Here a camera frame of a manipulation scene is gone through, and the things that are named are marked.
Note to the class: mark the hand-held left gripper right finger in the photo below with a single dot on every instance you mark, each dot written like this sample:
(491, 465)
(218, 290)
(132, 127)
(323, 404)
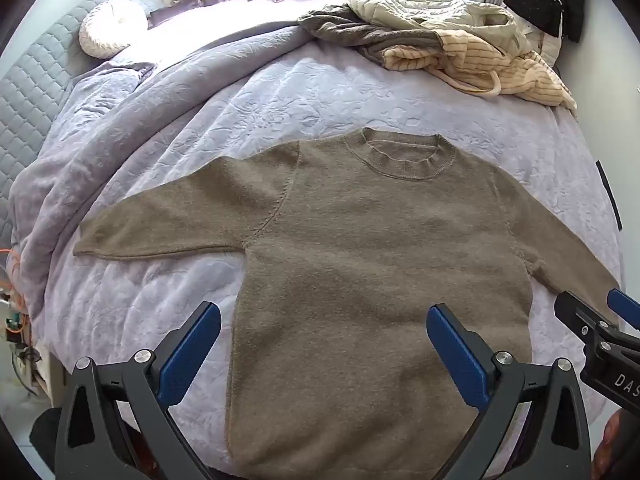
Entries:
(457, 350)

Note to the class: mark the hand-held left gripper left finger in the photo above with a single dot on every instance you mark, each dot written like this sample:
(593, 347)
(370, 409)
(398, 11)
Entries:
(192, 345)

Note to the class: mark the lavender embossed bed blanket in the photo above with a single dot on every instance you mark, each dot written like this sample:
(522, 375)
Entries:
(210, 110)

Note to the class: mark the black garment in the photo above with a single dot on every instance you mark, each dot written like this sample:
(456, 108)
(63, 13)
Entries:
(555, 0)

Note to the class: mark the cream quilted jacket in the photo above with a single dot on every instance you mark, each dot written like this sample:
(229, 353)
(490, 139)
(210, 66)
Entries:
(425, 10)

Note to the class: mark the brown knit sweater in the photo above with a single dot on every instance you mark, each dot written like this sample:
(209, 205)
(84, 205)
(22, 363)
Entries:
(360, 260)

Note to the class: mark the grey quilted headboard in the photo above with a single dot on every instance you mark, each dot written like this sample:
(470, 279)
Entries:
(35, 85)

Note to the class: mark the grey-brown garment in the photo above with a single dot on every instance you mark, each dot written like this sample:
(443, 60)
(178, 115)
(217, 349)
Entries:
(345, 30)

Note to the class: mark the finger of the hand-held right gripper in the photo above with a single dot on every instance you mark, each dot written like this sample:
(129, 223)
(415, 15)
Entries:
(627, 307)
(580, 312)

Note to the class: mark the black strip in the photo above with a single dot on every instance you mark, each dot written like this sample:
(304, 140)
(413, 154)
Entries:
(609, 195)

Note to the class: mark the white round pillow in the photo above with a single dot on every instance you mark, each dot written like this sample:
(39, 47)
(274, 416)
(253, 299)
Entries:
(110, 27)

